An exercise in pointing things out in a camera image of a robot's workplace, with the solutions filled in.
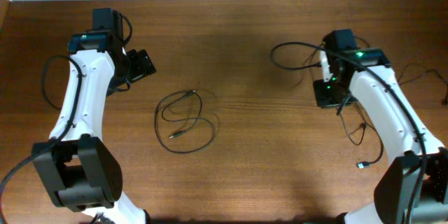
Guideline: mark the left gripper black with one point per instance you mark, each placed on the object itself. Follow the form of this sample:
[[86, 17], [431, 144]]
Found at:
[[143, 64]]

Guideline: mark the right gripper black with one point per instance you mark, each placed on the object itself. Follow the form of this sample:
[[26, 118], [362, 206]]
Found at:
[[323, 100]]

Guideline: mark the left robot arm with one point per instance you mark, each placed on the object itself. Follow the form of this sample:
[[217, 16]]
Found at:
[[77, 170]]

